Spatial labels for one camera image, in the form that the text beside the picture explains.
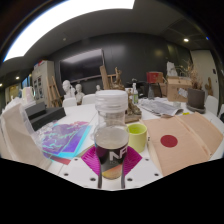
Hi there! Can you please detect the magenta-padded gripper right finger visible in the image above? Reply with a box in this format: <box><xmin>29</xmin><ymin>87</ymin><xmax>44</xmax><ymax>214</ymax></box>
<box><xmin>121</xmin><ymin>145</ymin><xmax>164</xmax><ymax>190</ymax></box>

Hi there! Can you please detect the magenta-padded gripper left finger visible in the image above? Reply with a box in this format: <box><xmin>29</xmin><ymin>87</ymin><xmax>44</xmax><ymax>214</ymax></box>
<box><xmin>57</xmin><ymin>145</ymin><xmax>103</xmax><ymax>191</ymax></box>

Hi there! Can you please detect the clear bottle with dark drink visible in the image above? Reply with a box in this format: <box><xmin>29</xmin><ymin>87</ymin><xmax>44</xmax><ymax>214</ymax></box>
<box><xmin>93</xmin><ymin>89</ymin><xmax>130</xmax><ymax>181</ymax></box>

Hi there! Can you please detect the large light wooden board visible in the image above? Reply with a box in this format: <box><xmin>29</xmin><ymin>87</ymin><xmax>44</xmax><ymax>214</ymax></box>
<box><xmin>141</xmin><ymin>114</ymin><xmax>213</xmax><ymax>177</ymax></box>

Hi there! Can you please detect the iridescent colourful print sheet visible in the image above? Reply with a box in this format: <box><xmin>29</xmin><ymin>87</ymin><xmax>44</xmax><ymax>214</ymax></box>
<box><xmin>40</xmin><ymin>120</ymin><xmax>93</xmax><ymax>162</ymax></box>

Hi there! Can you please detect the yellow-green cup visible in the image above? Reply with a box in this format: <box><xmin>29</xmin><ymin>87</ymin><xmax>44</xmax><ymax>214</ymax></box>
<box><xmin>126</xmin><ymin>122</ymin><xmax>149</xmax><ymax>154</ymax></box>

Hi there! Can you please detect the flat round red coaster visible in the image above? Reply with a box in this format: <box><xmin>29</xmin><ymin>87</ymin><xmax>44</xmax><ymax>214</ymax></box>
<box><xmin>159</xmin><ymin>134</ymin><xmax>179</xmax><ymax>149</ymax></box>

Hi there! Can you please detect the brown driftwood sculpture on base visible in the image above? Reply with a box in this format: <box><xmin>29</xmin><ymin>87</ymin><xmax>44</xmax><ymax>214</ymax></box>
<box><xmin>124</xmin><ymin>87</ymin><xmax>143</xmax><ymax>125</ymax></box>

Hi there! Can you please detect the black flat box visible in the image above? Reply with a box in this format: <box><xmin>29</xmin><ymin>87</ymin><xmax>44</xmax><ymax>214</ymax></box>
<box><xmin>24</xmin><ymin>101</ymin><xmax>67</xmax><ymax>132</ymax></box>

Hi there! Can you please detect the folded newspaper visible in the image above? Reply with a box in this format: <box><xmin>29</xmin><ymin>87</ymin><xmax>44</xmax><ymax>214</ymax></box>
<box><xmin>137</xmin><ymin>97</ymin><xmax>184</xmax><ymax>118</ymax></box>

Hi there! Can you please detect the white chair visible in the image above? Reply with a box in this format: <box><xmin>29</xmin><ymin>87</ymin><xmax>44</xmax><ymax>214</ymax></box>
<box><xmin>81</xmin><ymin>93</ymin><xmax>98</xmax><ymax>106</ymax></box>
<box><xmin>61</xmin><ymin>96</ymin><xmax>79</xmax><ymax>108</ymax></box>
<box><xmin>204</xmin><ymin>95</ymin><xmax>220</xmax><ymax>117</ymax></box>

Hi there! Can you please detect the small light wooden board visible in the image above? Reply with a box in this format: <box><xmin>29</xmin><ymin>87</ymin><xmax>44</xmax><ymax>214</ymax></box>
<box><xmin>175</xmin><ymin>111</ymin><xmax>224</xmax><ymax>157</ymax></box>

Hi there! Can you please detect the small bottle with green liquid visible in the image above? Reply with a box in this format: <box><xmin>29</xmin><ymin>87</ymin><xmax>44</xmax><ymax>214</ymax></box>
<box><xmin>131</xmin><ymin>82</ymin><xmax>140</xmax><ymax>105</ymax></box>

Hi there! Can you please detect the small white plaster bust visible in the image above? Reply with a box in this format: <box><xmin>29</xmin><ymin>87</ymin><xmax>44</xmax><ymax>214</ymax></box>
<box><xmin>74</xmin><ymin>83</ymin><xmax>86</xmax><ymax>105</ymax></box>

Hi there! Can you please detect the wooden easel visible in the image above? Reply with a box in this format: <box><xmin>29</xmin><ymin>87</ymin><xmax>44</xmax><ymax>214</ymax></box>
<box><xmin>46</xmin><ymin>75</ymin><xmax>63</xmax><ymax>108</ymax></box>

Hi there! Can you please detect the large white plaster bust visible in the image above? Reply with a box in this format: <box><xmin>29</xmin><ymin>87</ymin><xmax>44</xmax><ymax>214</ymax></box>
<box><xmin>61</xmin><ymin>79</ymin><xmax>77</xmax><ymax>100</ymax></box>

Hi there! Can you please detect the dark pot with dried plant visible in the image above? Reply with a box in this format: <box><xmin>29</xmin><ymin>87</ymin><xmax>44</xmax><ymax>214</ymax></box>
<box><xmin>179</xmin><ymin>59</ymin><xmax>207</xmax><ymax>115</ymax></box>

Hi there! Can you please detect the cardboard box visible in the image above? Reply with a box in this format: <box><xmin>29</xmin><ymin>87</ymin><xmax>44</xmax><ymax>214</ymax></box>
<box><xmin>166</xmin><ymin>76</ymin><xmax>193</xmax><ymax>103</ymax></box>

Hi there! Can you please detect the red box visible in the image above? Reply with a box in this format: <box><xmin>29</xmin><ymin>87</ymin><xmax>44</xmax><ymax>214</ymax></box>
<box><xmin>146</xmin><ymin>71</ymin><xmax>165</xmax><ymax>85</ymax></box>

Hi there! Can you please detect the white cabinet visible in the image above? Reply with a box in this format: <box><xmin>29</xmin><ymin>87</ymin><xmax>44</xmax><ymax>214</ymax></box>
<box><xmin>31</xmin><ymin>60</ymin><xmax>57</xmax><ymax>102</ymax></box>

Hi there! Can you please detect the large white ceiling light panel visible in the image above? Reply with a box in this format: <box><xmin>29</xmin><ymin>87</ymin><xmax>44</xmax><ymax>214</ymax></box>
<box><xmin>2</xmin><ymin>0</ymin><xmax>136</xmax><ymax>63</ymax></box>

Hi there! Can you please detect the wooden frame sculpture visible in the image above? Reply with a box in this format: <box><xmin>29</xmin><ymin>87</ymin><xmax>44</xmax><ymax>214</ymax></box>
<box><xmin>99</xmin><ymin>64</ymin><xmax>126</xmax><ymax>91</ymax></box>

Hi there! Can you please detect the black wall screen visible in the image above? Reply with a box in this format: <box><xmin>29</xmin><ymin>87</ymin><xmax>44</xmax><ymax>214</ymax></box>
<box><xmin>58</xmin><ymin>48</ymin><xmax>106</xmax><ymax>83</ymax></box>

